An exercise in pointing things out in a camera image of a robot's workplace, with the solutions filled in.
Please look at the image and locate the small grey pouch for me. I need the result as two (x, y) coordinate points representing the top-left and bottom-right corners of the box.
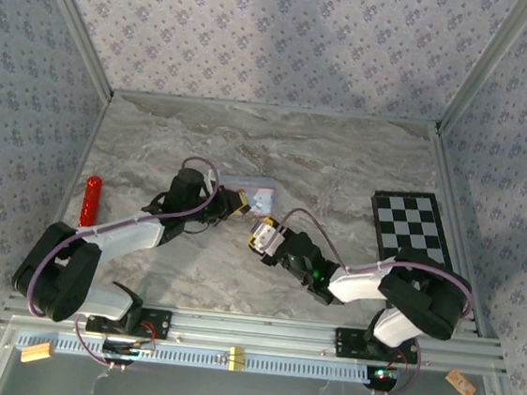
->
(217, 172), (279, 220)

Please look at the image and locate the red glitter cylinder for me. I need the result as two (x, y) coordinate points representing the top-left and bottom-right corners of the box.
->
(78, 174), (104, 230)

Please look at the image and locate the black grey chessboard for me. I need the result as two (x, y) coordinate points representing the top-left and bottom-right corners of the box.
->
(363, 186), (461, 271)

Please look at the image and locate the yellow clip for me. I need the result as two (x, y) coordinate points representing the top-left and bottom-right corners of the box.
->
(226, 344), (248, 373)

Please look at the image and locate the right controller board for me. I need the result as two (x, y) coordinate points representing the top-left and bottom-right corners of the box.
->
(362, 364), (401, 393)

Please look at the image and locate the controller board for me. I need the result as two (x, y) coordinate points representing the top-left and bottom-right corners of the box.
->
(362, 364), (401, 393)
(100, 337), (158, 369)

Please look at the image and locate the left controller board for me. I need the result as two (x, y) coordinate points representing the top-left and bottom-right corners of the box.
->
(100, 337), (158, 369)

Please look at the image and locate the orange tag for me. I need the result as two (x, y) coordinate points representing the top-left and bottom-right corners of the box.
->
(442, 368), (480, 395)

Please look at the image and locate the wooden block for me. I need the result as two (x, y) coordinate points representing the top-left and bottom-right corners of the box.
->
(19, 340), (55, 367)

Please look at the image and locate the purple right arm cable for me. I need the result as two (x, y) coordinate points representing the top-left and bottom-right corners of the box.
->
(269, 205), (484, 325)

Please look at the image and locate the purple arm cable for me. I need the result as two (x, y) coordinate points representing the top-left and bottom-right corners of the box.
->
(23, 140), (224, 338)
(269, 205), (484, 325)

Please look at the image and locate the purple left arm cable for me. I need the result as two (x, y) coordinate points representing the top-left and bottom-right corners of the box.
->
(23, 140), (224, 338)

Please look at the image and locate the aluminium front rail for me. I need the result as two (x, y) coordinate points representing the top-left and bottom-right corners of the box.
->
(0, 288), (511, 378)

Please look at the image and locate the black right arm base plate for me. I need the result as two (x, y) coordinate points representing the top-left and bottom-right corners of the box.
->
(331, 326), (421, 368)

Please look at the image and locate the grey slotted cable duct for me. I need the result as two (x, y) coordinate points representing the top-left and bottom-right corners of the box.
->
(15, 326), (392, 390)

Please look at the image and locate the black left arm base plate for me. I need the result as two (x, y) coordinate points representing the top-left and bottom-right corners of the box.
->
(83, 299), (174, 342)

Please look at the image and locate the aluminium side rail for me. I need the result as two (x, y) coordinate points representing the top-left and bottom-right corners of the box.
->
(412, 128), (511, 339)

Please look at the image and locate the aluminium corner post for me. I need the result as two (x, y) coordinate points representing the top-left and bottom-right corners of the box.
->
(18, 0), (125, 102)
(434, 0), (527, 145)

